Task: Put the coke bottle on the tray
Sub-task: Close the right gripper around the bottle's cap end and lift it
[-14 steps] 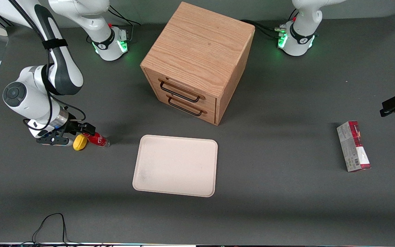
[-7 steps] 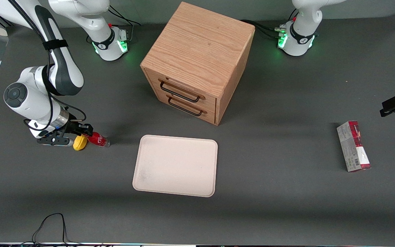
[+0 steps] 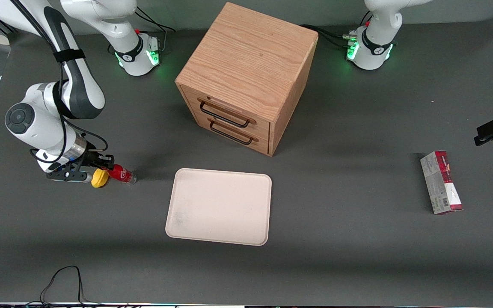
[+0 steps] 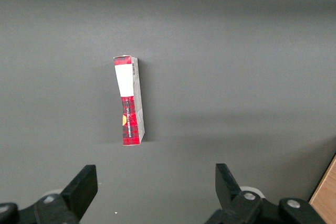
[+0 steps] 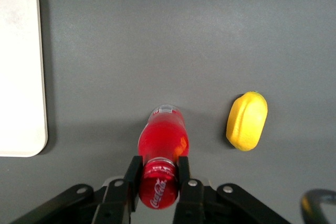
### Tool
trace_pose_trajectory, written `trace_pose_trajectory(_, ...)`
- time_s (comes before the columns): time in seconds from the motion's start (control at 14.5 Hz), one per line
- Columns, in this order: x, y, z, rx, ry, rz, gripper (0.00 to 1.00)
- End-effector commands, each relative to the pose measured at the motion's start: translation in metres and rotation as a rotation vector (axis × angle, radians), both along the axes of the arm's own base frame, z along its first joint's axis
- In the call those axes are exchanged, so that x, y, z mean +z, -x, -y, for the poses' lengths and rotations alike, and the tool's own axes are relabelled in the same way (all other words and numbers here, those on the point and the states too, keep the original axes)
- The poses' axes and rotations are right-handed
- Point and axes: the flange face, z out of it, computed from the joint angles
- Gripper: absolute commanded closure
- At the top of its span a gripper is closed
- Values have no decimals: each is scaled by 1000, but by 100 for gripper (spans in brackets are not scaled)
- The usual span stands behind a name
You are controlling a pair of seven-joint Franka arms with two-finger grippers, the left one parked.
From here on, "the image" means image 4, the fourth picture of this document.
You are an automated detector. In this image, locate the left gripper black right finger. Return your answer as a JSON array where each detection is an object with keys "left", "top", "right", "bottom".
[{"left": 204, "top": 163, "right": 326, "bottom": 224}]

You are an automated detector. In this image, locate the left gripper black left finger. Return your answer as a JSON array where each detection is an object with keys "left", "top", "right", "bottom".
[{"left": 0, "top": 165, "right": 98, "bottom": 224}]

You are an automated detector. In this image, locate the red tartan cardboard box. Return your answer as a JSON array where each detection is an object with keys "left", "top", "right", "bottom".
[{"left": 113, "top": 55, "right": 145, "bottom": 147}]

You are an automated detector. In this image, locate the wooden drawer cabinet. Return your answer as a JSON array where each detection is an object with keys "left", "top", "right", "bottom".
[{"left": 309, "top": 153, "right": 336, "bottom": 224}]

